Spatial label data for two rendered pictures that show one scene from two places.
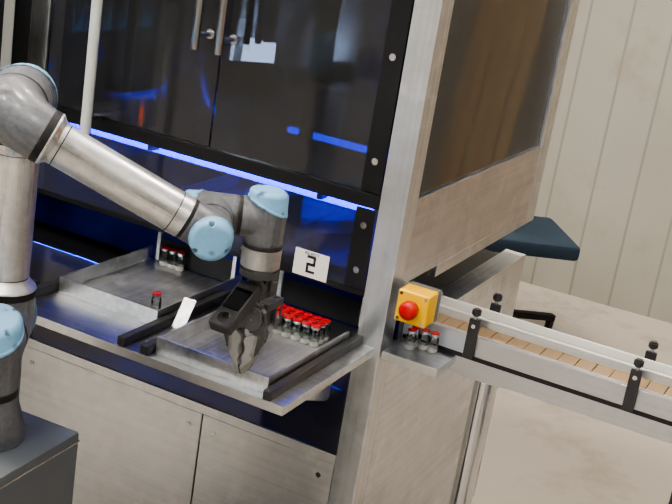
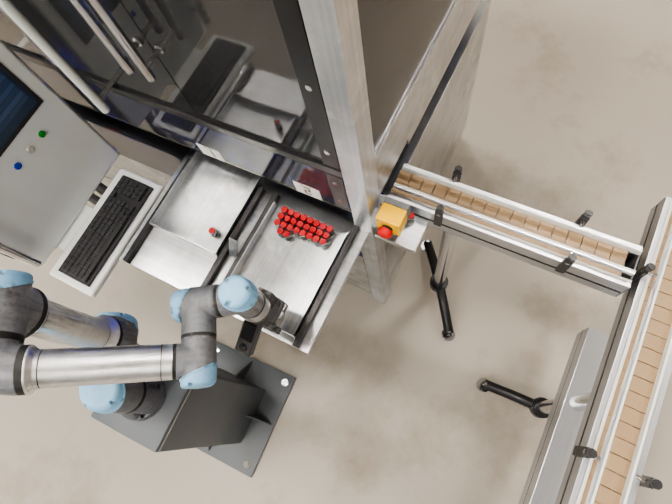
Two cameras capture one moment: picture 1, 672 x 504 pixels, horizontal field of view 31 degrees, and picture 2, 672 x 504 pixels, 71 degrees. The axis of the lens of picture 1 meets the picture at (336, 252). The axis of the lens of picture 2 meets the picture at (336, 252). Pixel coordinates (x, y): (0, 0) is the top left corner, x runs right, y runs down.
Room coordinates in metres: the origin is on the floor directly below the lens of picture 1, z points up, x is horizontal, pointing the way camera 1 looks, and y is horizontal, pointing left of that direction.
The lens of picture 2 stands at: (1.87, -0.22, 2.19)
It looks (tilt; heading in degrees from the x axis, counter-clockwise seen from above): 68 degrees down; 23
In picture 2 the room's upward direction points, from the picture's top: 22 degrees counter-clockwise
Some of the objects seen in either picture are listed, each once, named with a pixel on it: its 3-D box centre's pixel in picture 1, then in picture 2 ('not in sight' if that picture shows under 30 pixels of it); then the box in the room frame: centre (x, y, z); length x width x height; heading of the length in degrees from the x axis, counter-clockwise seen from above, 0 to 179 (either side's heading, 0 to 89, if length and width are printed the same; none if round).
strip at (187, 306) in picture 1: (170, 320); (225, 262); (2.31, 0.32, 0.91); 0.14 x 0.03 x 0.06; 156
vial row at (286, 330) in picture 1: (282, 324); (301, 234); (2.40, 0.09, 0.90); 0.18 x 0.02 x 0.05; 65
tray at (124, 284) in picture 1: (153, 282); (211, 195); (2.54, 0.40, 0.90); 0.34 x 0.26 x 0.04; 156
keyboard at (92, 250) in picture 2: not in sight; (105, 228); (2.47, 0.80, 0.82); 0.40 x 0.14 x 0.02; 156
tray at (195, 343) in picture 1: (256, 341); (284, 266); (2.30, 0.13, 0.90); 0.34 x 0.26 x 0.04; 155
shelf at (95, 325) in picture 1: (197, 324); (247, 236); (2.41, 0.27, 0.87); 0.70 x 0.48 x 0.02; 66
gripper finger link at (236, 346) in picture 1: (241, 346); not in sight; (2.13, 0.15, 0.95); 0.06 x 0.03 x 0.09; 156
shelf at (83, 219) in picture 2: not in sight; (100, 226); (2.49, 0.85, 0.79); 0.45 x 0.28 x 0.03; 156
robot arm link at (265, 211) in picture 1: (264, 217); (240, 297); (2.12, 0.14, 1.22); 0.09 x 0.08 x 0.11; 98
